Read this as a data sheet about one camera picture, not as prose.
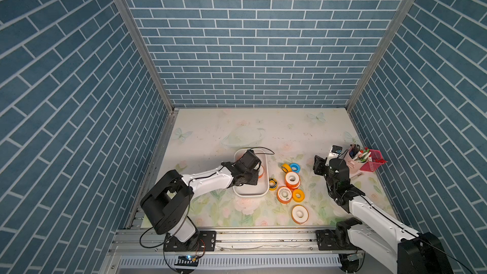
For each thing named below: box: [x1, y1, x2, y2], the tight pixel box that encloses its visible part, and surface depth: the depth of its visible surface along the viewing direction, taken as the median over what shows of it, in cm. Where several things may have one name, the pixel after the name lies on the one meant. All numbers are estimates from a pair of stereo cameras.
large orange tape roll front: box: [291, 204, 310, 225], surface depth 81 cm
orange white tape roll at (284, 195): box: [276, 185, 293, 204], surface depth 86 cm
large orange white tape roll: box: [285, 171, 301, 190], surface depth 88 cm
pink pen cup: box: [344, 143, 371, 174], surface depth 88 cm
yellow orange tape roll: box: [292, 189, 306, 203], surface depth 87 cm
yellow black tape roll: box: [268, 177, 278, 191], surface depth 90 cm
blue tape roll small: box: [289, 163, 302, 174], surface depth 96 cm
